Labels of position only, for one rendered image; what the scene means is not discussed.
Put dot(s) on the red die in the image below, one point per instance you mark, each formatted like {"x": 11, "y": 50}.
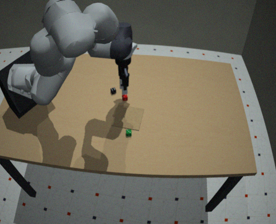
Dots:
{"x": 124, "y": 97}

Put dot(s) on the black die with white pips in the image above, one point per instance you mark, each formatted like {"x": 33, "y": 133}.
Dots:
{"x": 113, "y": 90}

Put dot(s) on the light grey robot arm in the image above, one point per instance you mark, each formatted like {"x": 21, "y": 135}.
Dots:
{"x": 66, "y": 34}

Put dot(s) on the green die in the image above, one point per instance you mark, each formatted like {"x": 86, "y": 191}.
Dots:
{"x": 128, "y": 132}

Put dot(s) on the tan flat mat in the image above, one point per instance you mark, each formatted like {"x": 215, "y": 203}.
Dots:
{"x": 128, "y": 117}

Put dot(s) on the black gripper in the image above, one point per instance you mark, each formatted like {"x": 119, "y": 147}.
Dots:
{"x": 123, "y": 74}

